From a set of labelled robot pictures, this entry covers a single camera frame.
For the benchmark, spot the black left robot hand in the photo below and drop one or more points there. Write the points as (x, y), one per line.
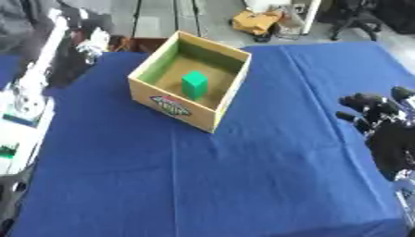
(70, 66)

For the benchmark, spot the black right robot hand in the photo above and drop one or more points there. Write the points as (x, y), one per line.
(393, 145)

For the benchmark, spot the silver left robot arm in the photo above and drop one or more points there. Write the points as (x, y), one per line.
(29, 89)

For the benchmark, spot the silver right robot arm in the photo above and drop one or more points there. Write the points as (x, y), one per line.
(406, 197)

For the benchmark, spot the tan cardboard box green inside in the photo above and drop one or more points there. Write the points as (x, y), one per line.
(172, 105)

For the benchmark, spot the dark brown seat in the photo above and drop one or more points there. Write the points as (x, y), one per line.
(141, 44)

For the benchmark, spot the black tripod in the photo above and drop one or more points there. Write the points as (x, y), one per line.
(175, 15)

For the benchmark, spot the green rectangular block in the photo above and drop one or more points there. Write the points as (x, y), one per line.
(194, 85)

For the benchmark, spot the black office chair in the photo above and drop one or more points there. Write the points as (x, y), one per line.
(354, 18)

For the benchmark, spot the white post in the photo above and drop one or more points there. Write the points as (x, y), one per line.
(311, 15)

